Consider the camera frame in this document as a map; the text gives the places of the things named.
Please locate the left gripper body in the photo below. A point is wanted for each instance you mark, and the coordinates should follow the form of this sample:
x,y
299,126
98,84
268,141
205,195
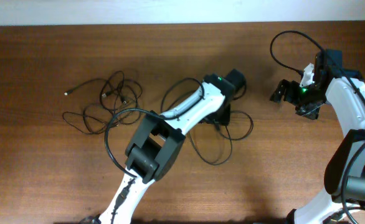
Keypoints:
x,y
222,117

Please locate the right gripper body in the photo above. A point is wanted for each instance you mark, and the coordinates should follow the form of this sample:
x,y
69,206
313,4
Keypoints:
x,y
305,100

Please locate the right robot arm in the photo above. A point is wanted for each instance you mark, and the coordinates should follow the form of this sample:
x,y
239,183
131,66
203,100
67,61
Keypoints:
x,y
325,82

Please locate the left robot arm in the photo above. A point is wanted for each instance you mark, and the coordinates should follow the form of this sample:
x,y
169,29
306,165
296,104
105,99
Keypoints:
x,y
159,138

